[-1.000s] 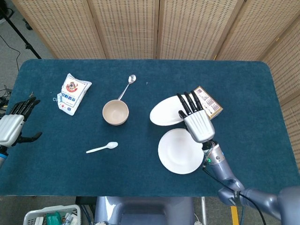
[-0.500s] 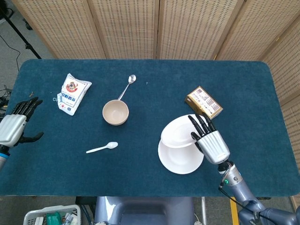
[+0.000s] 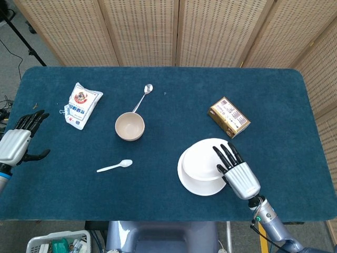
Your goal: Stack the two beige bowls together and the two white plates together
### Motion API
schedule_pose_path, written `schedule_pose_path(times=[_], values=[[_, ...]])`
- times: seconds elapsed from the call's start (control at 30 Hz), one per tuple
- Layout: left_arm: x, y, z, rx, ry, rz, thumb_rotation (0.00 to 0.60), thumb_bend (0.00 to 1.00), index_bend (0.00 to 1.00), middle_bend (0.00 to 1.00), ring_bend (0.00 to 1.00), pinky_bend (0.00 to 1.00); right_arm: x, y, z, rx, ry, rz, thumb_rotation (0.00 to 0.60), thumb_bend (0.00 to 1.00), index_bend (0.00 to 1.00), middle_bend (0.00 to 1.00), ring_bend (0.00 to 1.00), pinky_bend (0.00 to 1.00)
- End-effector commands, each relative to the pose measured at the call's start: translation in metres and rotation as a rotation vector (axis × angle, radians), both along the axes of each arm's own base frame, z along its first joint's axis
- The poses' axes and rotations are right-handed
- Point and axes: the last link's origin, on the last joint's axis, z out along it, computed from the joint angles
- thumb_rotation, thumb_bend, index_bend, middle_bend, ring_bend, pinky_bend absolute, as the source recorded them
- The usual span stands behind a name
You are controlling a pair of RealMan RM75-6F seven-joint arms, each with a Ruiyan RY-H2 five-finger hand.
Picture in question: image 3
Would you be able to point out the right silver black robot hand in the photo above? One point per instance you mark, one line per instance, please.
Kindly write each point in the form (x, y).
(242, 180)

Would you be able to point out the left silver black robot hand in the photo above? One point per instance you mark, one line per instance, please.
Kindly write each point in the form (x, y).
(13, 146)

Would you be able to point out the white round plate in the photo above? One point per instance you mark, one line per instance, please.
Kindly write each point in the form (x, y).
(200, 163)
(202, 188)

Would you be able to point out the beige bowl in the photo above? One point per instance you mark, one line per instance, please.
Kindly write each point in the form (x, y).
(129, 138)
(129, 126)

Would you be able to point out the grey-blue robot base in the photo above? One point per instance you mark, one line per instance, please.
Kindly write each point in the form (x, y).
(160, 234)

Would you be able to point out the metal table leg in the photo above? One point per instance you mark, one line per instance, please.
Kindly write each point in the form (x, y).
(228, 237)

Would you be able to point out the small binder clip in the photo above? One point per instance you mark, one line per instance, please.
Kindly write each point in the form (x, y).
(62, 112)

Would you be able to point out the gold brown carton box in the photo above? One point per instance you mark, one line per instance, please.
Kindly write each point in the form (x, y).
(229, 117)

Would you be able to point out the dark blue table mat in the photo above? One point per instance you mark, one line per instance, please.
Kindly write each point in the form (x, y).
(79, 189)

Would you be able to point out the white printed snack bag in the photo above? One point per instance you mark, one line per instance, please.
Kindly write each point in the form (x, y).
(81, 105)

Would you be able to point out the white plastic basket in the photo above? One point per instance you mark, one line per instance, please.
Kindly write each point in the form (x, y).
(34, 241)

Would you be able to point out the black tripod stand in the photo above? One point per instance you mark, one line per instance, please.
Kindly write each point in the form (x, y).
(26, 43)

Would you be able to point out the green packet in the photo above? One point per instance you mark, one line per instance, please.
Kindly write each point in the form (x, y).
(59, 244)

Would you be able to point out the white plastic spoon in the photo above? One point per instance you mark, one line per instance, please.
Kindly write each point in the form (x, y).
(126, 163)

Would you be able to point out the metal spoon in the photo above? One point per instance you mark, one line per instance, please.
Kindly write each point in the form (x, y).
(148, 89)

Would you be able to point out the woven wooden folding screen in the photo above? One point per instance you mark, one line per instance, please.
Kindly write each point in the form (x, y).
(142, 31)

